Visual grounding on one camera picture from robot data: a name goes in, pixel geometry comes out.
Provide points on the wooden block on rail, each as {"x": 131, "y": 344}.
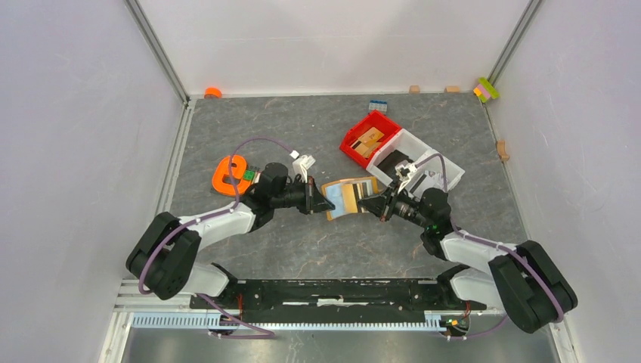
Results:
{"x": 502, "y": 151}

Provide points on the colourful block stack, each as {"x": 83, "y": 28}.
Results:
{"x": 485, "y": 91}

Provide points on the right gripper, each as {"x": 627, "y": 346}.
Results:
{"x": 376, "y": 204}

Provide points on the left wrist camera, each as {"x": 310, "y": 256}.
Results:
{"x": 301, "y": 164}

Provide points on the black wallet in bin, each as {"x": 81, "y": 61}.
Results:
{"x": 388, "y": 164}

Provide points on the blue lego brick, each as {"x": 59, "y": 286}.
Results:
{"x": 378, "y": 105}

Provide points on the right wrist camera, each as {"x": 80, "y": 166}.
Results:
{"x": 405, "y": 173}

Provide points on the orange card holder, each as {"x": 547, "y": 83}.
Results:
{"x": 333, "y": 192}

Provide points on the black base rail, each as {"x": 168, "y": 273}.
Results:
{"x": 396, "y": 300}

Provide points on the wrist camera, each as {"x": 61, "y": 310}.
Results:
{"x": 405, "y": 173}
{"x": 301, "y": 164}

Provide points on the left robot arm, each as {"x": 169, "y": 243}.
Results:
{"x": 164, "y": 259}

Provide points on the white bin far right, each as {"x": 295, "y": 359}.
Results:
{"x": 438, "y": 163}

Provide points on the red plastic bin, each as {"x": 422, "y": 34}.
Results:
{"x": 373, "y": 119}

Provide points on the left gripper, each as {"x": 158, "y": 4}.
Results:
{"x": 319, "y": 203}

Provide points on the cards in white bin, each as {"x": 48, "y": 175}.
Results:
{"x": 431, "y": 179}

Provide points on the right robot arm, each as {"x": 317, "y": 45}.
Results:
{"x": 520, "y": 279}

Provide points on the green lego brick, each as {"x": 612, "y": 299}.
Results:
{"x": 249, "y": 175}

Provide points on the white bin near red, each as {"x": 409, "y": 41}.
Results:
{"x": 402, "y": 147}

